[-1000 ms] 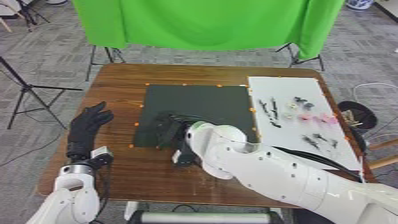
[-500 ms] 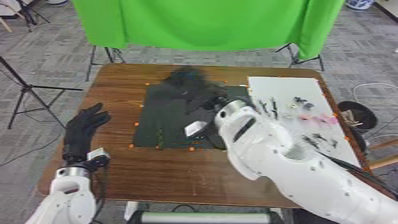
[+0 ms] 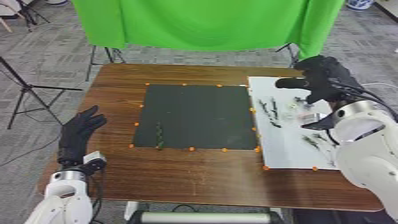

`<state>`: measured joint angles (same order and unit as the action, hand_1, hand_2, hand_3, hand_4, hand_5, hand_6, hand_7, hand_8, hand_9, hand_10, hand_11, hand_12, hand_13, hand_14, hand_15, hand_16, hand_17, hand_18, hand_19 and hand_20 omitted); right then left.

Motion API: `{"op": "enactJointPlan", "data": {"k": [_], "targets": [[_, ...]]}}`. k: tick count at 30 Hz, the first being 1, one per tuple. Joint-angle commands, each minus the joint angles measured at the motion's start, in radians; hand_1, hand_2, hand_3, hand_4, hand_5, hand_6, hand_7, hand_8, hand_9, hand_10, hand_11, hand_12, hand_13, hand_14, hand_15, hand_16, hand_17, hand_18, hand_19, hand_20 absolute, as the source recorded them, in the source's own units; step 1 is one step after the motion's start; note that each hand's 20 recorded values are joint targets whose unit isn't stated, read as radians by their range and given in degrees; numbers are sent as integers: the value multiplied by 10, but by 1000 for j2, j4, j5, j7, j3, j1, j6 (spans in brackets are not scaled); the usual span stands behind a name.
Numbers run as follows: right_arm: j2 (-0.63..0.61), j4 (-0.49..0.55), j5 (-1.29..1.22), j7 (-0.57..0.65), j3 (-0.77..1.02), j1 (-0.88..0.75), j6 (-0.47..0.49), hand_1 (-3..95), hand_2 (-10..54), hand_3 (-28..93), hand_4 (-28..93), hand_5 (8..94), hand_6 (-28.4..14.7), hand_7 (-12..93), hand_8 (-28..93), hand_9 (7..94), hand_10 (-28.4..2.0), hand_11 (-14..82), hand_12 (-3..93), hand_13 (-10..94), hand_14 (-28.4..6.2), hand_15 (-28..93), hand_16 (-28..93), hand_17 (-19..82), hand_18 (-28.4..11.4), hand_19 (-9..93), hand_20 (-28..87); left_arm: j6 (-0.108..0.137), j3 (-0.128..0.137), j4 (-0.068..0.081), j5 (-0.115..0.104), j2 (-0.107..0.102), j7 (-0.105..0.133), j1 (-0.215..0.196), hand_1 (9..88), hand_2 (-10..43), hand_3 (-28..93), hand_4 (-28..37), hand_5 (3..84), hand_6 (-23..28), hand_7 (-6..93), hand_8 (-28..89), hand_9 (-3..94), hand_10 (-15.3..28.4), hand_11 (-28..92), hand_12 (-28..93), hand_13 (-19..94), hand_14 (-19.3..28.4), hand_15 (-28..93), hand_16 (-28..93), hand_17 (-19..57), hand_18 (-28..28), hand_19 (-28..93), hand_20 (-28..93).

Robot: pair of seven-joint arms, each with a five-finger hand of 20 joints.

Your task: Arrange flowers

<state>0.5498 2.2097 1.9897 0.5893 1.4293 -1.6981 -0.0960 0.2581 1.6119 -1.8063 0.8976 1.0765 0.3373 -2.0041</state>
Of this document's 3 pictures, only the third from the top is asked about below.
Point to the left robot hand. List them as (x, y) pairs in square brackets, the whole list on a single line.
[(78, 133)]

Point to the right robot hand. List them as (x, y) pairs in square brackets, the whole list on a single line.
[(327, 78)]

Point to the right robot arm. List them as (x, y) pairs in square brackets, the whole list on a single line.
[(370, 150)]

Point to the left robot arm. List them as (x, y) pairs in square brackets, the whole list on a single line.
[(62, 196)]

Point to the black backdrop stand leg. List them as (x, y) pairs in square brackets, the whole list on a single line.
[(92, 60), (291, 55)]

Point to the black tripod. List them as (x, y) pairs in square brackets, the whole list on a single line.
[(27, 89)]

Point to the dark mat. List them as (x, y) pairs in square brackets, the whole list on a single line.
[(196, 116)]

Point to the white sheet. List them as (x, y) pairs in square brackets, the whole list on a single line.
[(284, 150)]

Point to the blue and white vase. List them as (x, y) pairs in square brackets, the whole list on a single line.
[(359, 3)]

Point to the pale grey bar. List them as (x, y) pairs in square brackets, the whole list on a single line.
[(204, 218)]

